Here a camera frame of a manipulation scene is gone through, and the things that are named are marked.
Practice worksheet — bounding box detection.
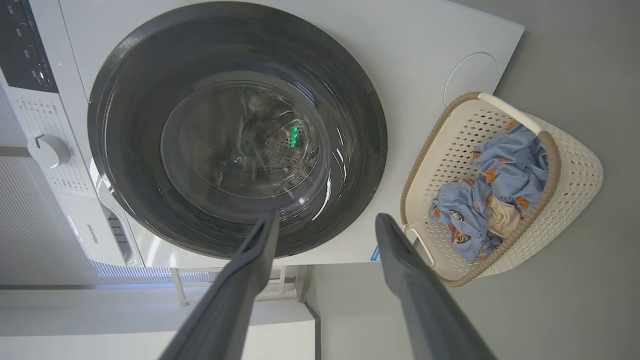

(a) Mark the white front-load washing machine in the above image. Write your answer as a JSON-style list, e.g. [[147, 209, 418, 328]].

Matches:
[[0, 0, 526, 268]]

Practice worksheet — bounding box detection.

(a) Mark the washing machine door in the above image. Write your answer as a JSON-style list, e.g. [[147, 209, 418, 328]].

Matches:
[[87, 1, 388, 259]]

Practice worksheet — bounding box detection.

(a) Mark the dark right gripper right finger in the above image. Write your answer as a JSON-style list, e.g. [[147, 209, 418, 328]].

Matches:
[[374, 213, 497, 360]]

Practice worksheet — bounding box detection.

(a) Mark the white washing machine dial knob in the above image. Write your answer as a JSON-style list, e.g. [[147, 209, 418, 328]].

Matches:
[[27, 132, 72, 169]]

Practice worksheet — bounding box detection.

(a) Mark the cream perforated laundry basket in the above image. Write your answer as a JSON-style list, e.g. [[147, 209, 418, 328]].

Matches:
[[400, 92, 604, 288]]

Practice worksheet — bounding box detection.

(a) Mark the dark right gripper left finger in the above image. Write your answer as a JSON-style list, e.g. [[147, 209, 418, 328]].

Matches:
[[159, 210, 281, 360]]

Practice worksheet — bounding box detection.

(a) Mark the blue cartoon print garment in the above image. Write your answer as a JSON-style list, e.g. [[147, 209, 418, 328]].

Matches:
[[471, 122, 550, 217], [430, 177, 504, 262]]

